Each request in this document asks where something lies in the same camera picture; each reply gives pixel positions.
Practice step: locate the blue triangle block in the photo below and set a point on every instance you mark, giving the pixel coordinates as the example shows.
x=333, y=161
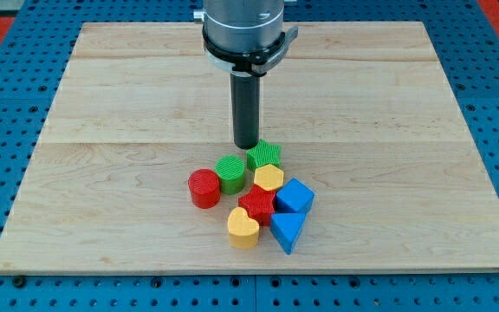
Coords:
x=287, y=228

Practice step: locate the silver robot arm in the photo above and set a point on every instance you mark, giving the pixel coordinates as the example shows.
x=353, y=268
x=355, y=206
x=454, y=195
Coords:
x=245, y=37

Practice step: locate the green star block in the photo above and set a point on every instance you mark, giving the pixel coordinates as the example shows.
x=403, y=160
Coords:
x=263, y=154

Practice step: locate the yellow heart block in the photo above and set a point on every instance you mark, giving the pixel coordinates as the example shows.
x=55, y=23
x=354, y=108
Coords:
x=243, y=231

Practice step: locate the red star block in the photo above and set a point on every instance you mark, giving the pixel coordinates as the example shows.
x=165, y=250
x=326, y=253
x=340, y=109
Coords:
x=259, y=204

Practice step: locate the wooden board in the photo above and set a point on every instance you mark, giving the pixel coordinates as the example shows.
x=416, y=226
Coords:
x=364, y=116

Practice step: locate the yellow hexagon block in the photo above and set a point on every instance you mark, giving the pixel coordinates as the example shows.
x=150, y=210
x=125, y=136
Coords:
x=269, y=177

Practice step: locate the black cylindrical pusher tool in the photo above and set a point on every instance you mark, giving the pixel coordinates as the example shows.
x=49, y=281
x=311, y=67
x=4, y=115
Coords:
x=245, y=99

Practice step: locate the blue cube block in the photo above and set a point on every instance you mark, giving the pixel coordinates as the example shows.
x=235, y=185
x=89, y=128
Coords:
x=294, y=197

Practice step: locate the green cylinder block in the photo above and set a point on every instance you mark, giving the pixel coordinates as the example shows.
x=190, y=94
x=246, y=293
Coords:
x=230, y=170

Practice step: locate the red cylinder block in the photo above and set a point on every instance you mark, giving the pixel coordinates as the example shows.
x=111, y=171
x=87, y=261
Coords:
x=204, y=187

